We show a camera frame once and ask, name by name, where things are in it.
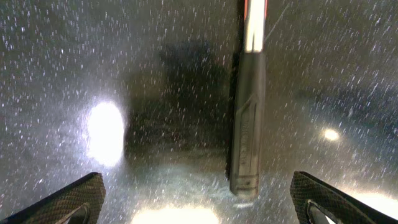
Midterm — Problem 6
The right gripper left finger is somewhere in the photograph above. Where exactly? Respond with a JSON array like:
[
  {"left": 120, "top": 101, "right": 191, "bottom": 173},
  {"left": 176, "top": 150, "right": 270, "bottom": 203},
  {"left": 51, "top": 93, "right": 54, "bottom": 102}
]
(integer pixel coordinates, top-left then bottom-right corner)
[{"left": 0, "top": 172, "right": 107, "bottom": 224}]

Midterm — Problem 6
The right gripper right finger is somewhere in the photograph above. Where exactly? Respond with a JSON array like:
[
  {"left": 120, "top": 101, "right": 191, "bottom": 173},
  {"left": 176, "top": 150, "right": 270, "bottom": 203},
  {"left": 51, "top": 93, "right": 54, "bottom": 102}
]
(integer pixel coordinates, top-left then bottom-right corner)
[{"left": 289, "top": 170, "right": 398, "bottom": 224}]

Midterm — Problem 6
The hammer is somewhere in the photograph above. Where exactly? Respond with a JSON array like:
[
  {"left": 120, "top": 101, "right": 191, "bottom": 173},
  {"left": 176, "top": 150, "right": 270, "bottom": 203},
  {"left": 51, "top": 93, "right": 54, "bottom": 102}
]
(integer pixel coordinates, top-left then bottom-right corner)
[{"left": 228, "top": 0, "right": 269, "bottom": 200}]

